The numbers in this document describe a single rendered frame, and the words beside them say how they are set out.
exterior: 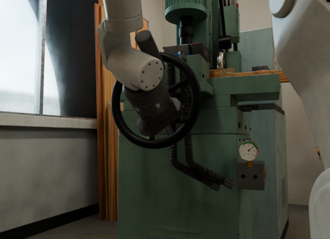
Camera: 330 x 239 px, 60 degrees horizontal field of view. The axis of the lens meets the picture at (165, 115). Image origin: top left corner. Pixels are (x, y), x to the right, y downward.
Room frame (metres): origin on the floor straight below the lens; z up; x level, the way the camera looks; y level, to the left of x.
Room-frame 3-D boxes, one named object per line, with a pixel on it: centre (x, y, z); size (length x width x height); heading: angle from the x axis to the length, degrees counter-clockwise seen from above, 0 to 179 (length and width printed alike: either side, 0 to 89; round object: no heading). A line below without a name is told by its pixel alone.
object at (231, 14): (1.31, -0.31, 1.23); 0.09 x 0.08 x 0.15; 159
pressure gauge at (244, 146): (0.87, -0.26, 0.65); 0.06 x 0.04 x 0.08; 69
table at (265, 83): (1.04, -0.10, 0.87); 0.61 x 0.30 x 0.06; 69
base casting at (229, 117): (1.28, -0.13, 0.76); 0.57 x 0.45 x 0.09; 159
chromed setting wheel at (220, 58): (1.24, -0.25, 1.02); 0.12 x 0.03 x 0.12; 159
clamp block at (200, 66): (0.97, -0.07, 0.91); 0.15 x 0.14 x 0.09; 69
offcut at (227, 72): (0.97, -0.22, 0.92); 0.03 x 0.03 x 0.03; 22
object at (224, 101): (1.11, -0.07, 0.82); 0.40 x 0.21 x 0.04; 69
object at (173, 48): (0.96, -0.07, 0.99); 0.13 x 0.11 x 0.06; 69
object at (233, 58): (1.28, -0.30, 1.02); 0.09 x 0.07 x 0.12; 69
